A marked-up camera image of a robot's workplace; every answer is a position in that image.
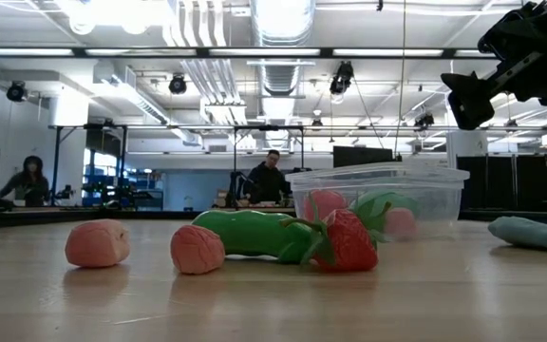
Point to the black room partition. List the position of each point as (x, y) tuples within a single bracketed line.
[(515, 180)]

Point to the teal folded cloth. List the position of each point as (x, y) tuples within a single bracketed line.
[(534, 233)]

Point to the person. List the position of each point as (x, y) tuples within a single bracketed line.
[(29, 185), (266, 183)]

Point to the green toy cucumber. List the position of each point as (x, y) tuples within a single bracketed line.
[(250, 233)]

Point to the black ceiling spotlight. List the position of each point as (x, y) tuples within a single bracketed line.
[(177, 84), (16, 91), (341, 78)]

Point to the black computer monitor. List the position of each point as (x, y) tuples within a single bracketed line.
[(363, 157)]

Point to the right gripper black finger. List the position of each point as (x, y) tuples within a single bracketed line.
[(525, 31), (468, 102)]

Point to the clear plastic tupperware container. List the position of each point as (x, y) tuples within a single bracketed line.
[(439, 204)]

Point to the pink toy fruit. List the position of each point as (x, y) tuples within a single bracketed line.
[(401, 223), (98, 243), (197, 249)]

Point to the silver ventilation duct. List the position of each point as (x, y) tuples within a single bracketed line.
[(283, 43)]

